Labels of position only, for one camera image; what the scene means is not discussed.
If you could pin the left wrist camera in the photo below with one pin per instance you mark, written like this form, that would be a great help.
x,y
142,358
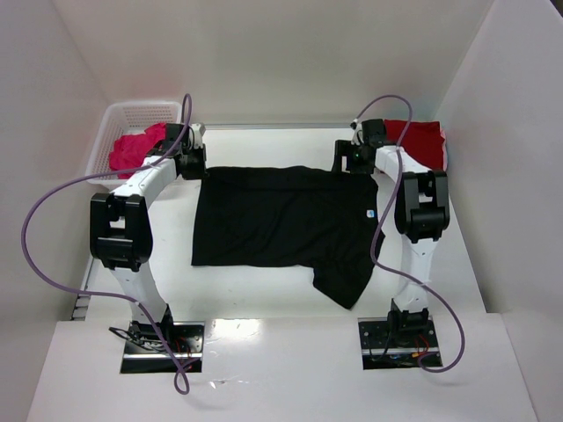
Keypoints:
x,y
196,133

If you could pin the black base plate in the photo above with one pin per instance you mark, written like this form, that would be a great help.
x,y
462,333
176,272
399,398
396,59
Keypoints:
x,y
144,352
382,351

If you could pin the magenta t shirt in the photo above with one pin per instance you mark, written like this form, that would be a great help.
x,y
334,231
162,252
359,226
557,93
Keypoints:
x,y
129,151

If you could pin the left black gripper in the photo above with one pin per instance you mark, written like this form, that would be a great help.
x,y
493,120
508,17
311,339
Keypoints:
x,y
195,166

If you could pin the folded red t shirt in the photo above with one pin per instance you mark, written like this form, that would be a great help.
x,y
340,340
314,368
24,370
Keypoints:
x,y
423,142

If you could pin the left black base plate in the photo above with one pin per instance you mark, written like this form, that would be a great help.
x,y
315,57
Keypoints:
x,y
144,352

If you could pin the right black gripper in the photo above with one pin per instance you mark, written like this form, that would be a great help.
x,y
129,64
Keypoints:
x,y
346,163

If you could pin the black t shirt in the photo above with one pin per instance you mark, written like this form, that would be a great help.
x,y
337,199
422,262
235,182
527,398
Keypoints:
x,y
296,216

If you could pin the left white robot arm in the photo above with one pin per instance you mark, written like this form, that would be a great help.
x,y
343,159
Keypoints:
x,y
120,232

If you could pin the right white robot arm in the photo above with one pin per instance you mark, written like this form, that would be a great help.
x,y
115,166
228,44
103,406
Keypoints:
x,y
421,209

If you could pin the white plastic basket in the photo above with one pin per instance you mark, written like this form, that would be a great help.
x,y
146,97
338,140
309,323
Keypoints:
x,y
128,131

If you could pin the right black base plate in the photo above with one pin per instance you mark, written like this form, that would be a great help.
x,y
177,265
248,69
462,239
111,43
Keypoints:
x,y
382,351

